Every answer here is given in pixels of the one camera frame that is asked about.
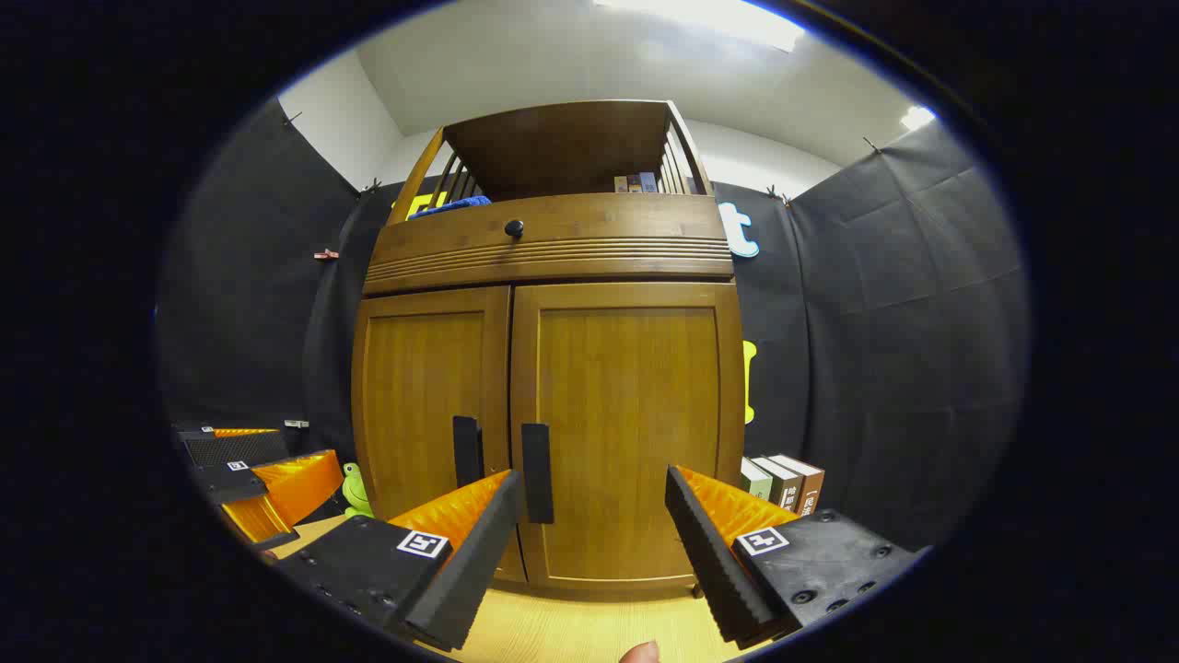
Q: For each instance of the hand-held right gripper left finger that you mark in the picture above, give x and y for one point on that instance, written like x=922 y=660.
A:
x=479 y=552

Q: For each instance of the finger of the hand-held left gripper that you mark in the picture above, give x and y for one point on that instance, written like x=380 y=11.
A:
x=230 y=481
x=239 y=449

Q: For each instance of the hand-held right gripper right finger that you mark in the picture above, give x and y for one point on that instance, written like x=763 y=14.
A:
x=709 y=562

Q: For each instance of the wooden shoe cabinet door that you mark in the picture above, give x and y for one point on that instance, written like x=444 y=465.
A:
x=424 y=396
x=626 y=396

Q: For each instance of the wooden double-door shoe cabinet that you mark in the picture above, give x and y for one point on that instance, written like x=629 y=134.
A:
x=553 y=267

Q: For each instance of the wooden cabinet drawer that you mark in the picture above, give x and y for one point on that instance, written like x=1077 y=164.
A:
x=626 y=226

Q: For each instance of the green book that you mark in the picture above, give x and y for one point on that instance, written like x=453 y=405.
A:
x=753 y=479

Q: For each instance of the dark olive book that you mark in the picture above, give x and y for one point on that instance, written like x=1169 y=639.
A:
x=783 y=479

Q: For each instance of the green frog plush toy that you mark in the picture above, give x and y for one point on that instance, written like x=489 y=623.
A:
x=355 y=493

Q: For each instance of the brown book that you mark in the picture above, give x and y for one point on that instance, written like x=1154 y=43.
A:
x=809 y=488

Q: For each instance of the black backdrop cloth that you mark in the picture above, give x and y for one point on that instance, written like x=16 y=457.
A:
x=875 y=322

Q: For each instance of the blue cloth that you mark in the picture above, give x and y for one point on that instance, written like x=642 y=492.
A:
x=451 y=206

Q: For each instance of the black round drawer knob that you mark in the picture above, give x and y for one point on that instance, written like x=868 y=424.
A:
x=514 y=228

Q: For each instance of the small blue white box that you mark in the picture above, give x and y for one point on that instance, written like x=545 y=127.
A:
x=648 y=181

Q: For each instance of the small ceiling light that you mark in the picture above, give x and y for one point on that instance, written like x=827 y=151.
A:
x=917 y=118

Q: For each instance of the large ceiling light panel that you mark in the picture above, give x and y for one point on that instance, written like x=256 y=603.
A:
x=718 y=18

